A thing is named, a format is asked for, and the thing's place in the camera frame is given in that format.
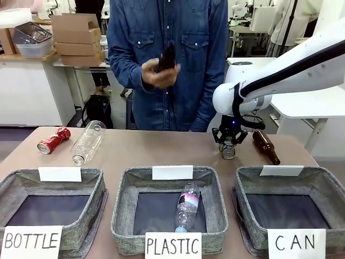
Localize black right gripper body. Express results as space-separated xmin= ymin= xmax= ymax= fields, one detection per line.
xmin=219 ymin=114 xmax=243 ymax=139

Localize silver green tin can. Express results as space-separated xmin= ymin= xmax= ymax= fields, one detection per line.
xmin=221 ymin=144 xmax=238 ymax=160

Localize black handheld object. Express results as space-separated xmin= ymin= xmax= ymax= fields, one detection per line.
xmin=153 ymin=44 xmax=177 ymax=74

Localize person's right forearm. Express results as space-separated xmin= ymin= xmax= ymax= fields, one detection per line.
xmin=107 ymin=45 xmax=146 ymax=90

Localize person's left forearm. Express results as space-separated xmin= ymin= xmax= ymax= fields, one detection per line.
xmin=189 ymin=78 xmax=230 ymax=133

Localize grey fabric basket plastic label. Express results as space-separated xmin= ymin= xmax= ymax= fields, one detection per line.
xmin=110 ymin=165 xmax=229 ymax=256

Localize grey fabric basket can label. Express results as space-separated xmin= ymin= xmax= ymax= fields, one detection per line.
xmin=231 ymin=165 xmax=345 ymax=257

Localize white paper sign CAN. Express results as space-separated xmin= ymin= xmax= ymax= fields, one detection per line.
xmin=267 ymin=228 xmax=327 ymax=259

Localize grey fabric basket bottle label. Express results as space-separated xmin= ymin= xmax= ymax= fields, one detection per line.
xmin=0 ymin=167 xmax=108 ymax=259

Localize crushed red soda can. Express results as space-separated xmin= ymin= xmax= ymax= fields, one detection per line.
xmin=37 ymin=127 xmax=72 ymax=155

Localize person's right hand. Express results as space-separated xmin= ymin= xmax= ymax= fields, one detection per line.
xmin=141 ymin=58 xmax=182 ymax=90

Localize brown glass bottle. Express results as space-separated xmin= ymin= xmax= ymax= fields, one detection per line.
xmin=252 ymin=129 xmax=281 ymax=166

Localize blank white card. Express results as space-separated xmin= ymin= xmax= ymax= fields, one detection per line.
xmin=38 ymin=166 xmax=82 ymax=183
xmin=151 ymin=165 xmax=194 ymax=181
xmin=259 ymin=165 xmax=305 ymax=177

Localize white side table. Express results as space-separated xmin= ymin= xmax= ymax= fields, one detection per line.
xmin=268 ymin=85 xmax=345 ymax=159

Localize crushed clear plastic bottle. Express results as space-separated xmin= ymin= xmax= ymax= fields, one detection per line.
xmin=174 ymin=181 xmax=202 ymax=233

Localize background white metal table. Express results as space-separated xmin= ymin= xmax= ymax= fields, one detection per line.
xmin=228 ymin=17 xmax=272 ymax=58

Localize person in denim shirt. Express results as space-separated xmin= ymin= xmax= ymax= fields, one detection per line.
xmin=106 ymin=0 xmax=230 ymax=133

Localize white paper sign PLASTIC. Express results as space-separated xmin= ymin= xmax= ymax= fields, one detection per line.
xmin=144 ymin=231 xmax=203 ymax=259

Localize black backpack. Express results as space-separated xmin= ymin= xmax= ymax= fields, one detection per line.
xmin=81 ymin=94 xmax=114 ymax=130

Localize background person's legs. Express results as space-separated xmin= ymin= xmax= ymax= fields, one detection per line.
xmin=91 ymin=64 xmax=112 ymax=93

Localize clear glass bottle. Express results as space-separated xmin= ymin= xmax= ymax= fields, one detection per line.
xmin=70 ymin=120 xmax=105 ymax=166

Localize flat cardboard box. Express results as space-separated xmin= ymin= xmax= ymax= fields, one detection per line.
xmin=54 ymin=40 xmax=102 ymax=57
xmin=59 ymin=51 xmax=106 ymax=67

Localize large open cardboard box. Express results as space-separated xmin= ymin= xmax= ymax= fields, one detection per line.
xmin=50 ymin=12 xmax=102 ymax=45

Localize white cabinet counter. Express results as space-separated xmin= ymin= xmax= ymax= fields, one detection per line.
xmin=0 ymin=51 xmax=77 ymax=127

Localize clear plastic container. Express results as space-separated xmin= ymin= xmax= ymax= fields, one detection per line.
xmin=12 ymin=21 xmax=54 ymax=59

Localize white paper sign BOTTLE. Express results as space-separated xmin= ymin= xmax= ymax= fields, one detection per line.
xmin=0 ymin=225 xmax=63 ymax=259

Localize small brown cardboard box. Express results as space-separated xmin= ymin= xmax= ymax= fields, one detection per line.
xmin=0 ymin=26 xmax=17 ymax=56

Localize white foam sheet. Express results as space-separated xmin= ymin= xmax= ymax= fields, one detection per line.
xmin=0 ymin=7 xmax=33 ymax=29

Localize black cable on robot arm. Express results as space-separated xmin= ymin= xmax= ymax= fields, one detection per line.
xmin=233 ymin=39 xmax=345 ymax=131

